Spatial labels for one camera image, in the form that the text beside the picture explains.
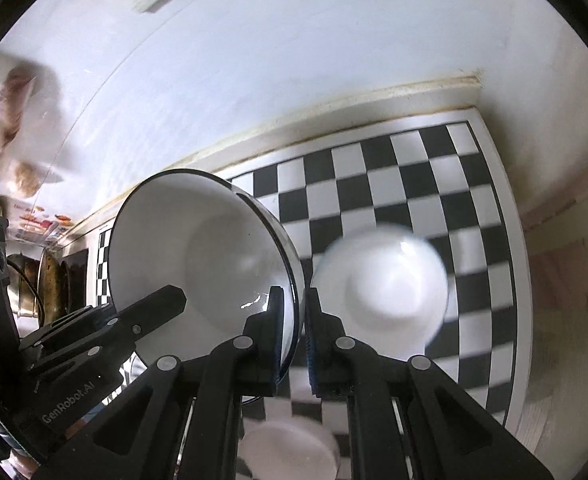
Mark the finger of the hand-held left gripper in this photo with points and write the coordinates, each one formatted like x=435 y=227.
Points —
x=139 y=310

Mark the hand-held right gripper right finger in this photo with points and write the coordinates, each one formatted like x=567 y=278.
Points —
x=311 y=340

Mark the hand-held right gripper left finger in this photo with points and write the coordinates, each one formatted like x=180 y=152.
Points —
x=275 y=330

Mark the white bowl faint pattern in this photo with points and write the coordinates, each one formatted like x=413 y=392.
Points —
x=378 y=300

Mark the white bowl dark rim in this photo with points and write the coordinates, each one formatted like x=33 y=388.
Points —
x=189 y=240

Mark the white bowl pink flowers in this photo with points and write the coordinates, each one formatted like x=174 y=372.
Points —
x=289 y=455

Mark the black glass gas stove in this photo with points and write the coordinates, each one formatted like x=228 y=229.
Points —
x=79 y=275

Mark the stainless steel steamer pot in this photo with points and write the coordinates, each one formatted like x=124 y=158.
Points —
x=21 y=285

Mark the clear bag with orange contents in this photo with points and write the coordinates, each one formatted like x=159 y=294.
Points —
x=26 y=177

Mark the black white checkered cloth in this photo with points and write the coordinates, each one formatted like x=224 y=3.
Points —
x=398 y=170

